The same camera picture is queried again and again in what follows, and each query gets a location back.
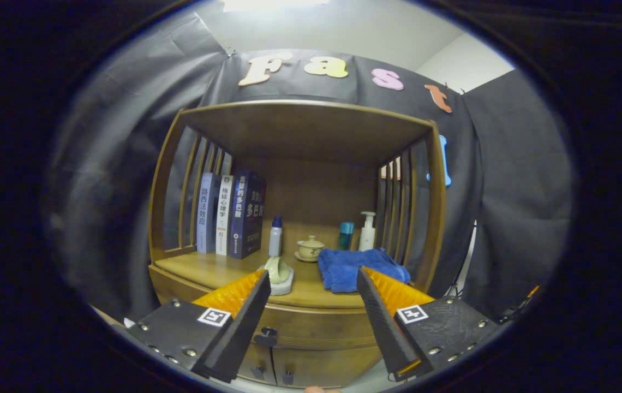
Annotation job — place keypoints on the wooden drawer with black knob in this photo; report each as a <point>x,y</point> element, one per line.
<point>311,327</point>

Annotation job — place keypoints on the wooden countertop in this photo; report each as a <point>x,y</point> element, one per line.
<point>207,270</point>

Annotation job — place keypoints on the blue towel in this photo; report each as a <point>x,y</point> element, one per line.
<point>344,267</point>

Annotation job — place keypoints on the white pump bottle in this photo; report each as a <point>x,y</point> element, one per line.
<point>367,237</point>

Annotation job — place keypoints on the dark blue book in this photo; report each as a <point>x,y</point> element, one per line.
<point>245,218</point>

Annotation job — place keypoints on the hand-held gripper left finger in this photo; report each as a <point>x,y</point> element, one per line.
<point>243,333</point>

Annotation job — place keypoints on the wooden cabinet door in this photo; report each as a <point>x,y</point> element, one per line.
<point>262,355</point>
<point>322,365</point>

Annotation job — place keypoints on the light blue book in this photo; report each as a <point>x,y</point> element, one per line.
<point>207,215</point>

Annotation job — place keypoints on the orange clamp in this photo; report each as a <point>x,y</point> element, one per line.
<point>532,291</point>

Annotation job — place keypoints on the white book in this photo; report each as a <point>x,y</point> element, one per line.
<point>224,218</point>

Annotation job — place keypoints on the cream lidded teacup with saucer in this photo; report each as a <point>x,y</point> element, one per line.
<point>310,250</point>

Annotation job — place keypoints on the teal bottle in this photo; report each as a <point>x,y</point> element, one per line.
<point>346,237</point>

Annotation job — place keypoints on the black backdrop stand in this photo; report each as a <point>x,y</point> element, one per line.
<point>457,285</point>

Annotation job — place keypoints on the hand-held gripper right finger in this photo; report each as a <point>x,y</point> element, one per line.
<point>387,327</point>

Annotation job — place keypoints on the white bottle with blue cap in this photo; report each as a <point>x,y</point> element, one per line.
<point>275,240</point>

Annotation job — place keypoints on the wooden cabinet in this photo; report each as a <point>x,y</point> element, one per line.
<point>311,131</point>

